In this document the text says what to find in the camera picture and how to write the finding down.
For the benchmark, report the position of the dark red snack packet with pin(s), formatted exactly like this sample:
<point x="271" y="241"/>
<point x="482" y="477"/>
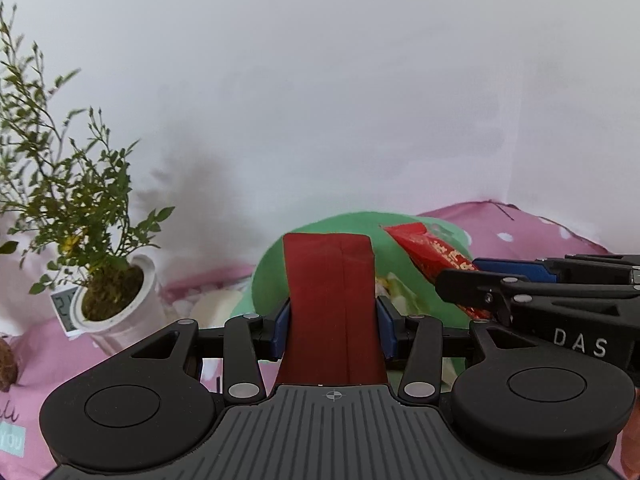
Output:
<point x="330" y="310"/>

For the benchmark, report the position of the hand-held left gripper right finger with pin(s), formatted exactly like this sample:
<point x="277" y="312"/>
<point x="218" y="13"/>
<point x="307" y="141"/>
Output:
<point x="387" y="332"/>

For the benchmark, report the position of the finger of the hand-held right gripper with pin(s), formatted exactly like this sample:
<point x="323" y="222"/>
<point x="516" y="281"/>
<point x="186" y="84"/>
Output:
<point x="465" y="285"/>
<point x="510" y="267"/>

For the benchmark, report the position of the white digital clock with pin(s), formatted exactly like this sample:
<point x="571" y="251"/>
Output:
<point x="64" y="310"/>

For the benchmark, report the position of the green plastic bowl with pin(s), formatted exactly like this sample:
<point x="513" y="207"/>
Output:
<point x="267" y="280"/>

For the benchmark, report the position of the pink tablecloth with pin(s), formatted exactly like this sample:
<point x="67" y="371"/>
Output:
<point x="525" y="230"/>

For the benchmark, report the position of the plant in white pot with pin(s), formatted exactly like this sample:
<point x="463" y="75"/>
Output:
<point x="130" y="305"/>

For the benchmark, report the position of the person's right forearm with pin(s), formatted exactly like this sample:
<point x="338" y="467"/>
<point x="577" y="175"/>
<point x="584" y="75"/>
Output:
<point x="634" y="435"/>

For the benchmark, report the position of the cream long snack packet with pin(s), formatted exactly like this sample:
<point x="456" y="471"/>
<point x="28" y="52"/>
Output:
<point x="392" y="287"/>

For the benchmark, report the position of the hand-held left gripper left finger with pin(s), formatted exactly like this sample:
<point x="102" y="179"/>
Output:
<point x="281" y="332"/>

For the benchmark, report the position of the red gold stick packet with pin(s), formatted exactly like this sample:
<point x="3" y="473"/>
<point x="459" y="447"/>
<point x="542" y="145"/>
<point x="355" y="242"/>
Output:
<point x="425" y="245"/>

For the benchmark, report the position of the brown round object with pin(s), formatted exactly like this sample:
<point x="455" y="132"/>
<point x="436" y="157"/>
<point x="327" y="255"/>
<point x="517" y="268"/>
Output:
<point x="6" y="365"/>

